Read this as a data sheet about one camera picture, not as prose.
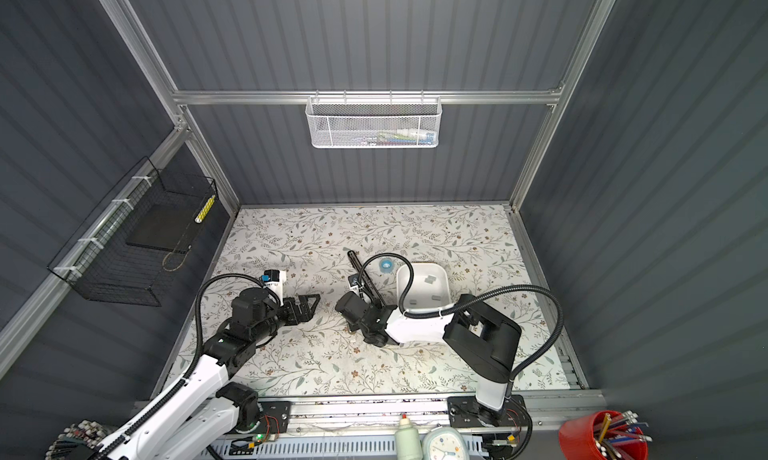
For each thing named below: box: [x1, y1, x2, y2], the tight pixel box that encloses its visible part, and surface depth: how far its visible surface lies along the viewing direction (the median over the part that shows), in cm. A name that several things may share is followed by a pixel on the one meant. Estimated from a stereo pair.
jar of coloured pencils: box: [45, 419, 113, 460], surface depth 58 cm
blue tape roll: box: [379, 258, 394, 273], surface depth 104 cm
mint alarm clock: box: [422, 426, 469, 460], surface depth 69 cm
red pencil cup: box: [559, 410, 652, 460], surface depth 61 cm
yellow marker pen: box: [194, 194, 216, 224], surface depth 82 cm
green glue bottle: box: [395, 413, 422, 460], surface depth 66 cm
